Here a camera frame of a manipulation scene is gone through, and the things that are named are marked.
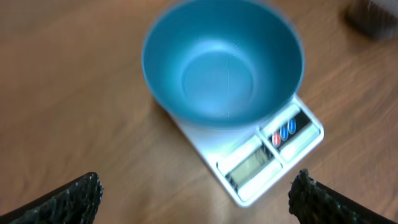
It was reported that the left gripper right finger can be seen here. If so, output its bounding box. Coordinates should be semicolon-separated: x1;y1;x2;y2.
289;169;397;224

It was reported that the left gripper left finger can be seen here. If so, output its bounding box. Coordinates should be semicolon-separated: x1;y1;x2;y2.
1;172;103;224

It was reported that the white digital kitchen scale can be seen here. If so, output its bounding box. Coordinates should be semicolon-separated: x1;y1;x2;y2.
174;95;324;207

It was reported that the blue bowl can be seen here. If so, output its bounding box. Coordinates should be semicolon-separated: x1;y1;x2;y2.
142;1;305;128

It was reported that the clear plastic container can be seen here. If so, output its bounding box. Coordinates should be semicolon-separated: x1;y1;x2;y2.
346;0;397;40

